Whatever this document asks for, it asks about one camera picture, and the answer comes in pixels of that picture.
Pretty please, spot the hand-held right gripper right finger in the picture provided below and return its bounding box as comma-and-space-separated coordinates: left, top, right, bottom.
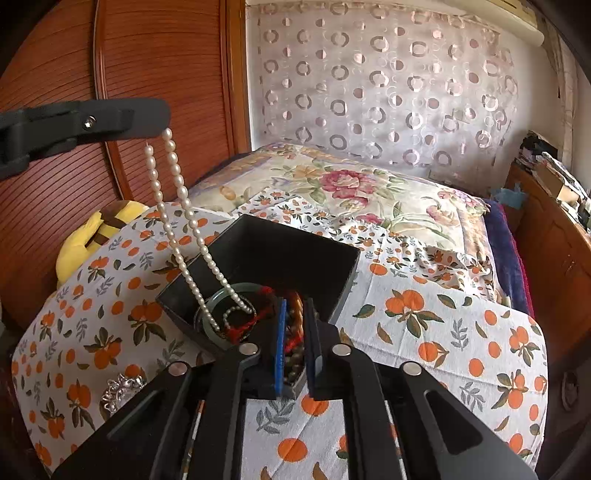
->
302, 298, 539, 480

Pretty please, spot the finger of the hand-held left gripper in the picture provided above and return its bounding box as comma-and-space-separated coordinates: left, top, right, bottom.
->
0, 98, 171, 181

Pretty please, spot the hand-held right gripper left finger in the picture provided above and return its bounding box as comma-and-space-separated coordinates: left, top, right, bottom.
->
51, 298, 289, 480

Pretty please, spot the brown bead bracelet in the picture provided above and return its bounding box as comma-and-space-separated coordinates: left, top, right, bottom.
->
284, 291, 305, 386

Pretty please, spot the red cord bracelet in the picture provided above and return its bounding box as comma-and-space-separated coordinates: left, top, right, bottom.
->
226, 285, 278, 344

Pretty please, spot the white pearl necklace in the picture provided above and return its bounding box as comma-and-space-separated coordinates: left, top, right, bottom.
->
144, 128, 256, 333

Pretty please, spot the pale green jade bangle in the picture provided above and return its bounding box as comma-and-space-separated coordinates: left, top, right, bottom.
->
194, 282, 259, 344

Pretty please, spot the black square box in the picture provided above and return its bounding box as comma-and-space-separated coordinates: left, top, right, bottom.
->
156, 213, 361, 400

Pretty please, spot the wooden wardrobe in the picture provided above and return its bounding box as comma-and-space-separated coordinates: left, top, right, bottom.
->
0, 0, 252, 333

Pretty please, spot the orange fruit print tablecloth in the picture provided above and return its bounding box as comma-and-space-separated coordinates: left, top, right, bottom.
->
9, 191, 550, 480

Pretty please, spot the yellow plush toy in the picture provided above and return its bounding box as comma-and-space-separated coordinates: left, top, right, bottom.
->
55, 199, 151, 287

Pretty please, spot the floral quilt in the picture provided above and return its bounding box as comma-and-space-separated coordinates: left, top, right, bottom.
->
189, 142, 499, 301

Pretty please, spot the dark blue blanket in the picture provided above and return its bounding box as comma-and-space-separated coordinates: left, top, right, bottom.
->
485, 198, 534, 319

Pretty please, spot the blue plastic bag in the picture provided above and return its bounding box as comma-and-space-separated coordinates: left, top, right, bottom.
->
492, 182, 529, 208

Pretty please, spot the sheer circle pattern curtain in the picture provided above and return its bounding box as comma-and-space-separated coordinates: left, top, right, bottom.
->
247, 0, 520, 195

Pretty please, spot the wooden cabinet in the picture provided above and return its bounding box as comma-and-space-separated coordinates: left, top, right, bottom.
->
503, 161, 591, 370

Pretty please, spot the pile of papers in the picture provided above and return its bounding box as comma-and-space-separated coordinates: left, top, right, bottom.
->
519, 131, 591, 222

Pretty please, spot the pale window curtain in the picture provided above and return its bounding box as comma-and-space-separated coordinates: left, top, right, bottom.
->
542, 23, 583, 139

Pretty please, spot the silver rhinestone bracelet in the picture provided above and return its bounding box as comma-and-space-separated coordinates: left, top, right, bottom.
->
102, 373, 147, 414

